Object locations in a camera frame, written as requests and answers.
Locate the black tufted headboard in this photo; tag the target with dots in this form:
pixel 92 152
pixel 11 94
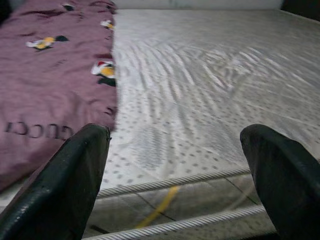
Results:
pixel 305 8

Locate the white quilted mattress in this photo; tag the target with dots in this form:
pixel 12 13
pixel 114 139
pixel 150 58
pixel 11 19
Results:
pixel 200 100

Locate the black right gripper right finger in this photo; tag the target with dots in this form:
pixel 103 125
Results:
pixel 287 185

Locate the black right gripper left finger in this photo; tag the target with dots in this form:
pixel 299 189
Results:
pixel 55 192

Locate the purple cartoon print blanket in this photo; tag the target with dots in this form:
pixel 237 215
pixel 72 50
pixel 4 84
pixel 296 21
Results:
pixel 50 87

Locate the dark cabinet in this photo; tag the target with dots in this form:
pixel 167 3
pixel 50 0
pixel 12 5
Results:
pixel 3 10

